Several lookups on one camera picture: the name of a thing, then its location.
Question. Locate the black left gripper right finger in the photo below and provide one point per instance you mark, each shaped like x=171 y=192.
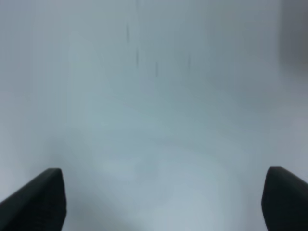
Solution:
x=284 y=201

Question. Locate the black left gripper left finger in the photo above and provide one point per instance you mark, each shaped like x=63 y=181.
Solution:
x=40 y=205

